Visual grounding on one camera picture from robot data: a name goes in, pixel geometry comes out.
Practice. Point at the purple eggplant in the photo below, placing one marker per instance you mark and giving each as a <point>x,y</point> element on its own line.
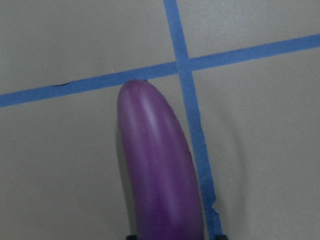
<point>163,180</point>

